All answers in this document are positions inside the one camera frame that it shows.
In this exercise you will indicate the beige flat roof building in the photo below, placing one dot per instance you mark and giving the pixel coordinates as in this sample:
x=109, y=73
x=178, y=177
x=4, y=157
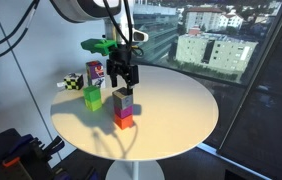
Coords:
x=214, y=51

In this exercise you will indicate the pale floor edge strip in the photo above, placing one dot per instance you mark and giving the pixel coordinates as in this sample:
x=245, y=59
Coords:
x=221, y=156

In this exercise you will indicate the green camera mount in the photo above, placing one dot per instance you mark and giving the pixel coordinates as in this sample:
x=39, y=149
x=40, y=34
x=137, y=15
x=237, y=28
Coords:
x=97, y=46

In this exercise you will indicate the gray glass office building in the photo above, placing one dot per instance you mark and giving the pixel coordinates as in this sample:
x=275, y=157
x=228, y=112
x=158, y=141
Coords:
x=157, y=30

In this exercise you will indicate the white table pedestal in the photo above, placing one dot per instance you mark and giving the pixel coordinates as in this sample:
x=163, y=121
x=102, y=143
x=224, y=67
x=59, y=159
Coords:
x=134, y=171

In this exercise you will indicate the dark blue tool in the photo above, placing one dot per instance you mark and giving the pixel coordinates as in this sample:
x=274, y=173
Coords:
x=61, y=175

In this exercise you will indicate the purple white printed cube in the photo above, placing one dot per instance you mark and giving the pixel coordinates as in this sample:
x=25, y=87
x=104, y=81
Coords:
x=95, y=71

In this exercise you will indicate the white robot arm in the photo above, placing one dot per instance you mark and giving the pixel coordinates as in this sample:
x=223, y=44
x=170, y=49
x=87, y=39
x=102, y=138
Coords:
x=81, y=10

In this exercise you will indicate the black tool case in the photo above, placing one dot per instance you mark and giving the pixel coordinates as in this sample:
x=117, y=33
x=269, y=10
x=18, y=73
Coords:
x=1, y=153

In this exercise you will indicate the small white tag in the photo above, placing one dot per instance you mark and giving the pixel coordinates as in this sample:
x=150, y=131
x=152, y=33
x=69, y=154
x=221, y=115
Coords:
x=60, y=84

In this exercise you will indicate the dark green toy block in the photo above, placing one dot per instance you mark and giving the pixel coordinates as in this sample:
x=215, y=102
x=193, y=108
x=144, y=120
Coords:
x=92, y=93

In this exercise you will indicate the orange toy block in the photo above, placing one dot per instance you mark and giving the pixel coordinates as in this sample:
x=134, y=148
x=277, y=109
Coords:
x=123, y=122

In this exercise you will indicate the black spring clamp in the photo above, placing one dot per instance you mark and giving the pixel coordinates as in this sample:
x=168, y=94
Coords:
x=55, y=146

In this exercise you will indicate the black slanted window post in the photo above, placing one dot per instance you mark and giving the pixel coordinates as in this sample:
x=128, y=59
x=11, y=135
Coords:
x=264, y=66

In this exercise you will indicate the white building red roof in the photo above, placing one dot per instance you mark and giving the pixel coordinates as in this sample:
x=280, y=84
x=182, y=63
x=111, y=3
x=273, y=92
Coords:
x=207, y=18

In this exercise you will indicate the black yellow checkered cube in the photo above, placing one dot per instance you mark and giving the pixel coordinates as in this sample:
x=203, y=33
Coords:
x=73, y=82

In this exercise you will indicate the pink toy block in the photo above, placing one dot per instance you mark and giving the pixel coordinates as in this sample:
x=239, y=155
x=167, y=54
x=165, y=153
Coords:
x=123, y=111

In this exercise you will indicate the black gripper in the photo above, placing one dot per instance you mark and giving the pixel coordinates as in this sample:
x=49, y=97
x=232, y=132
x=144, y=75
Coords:
x=122, y=66

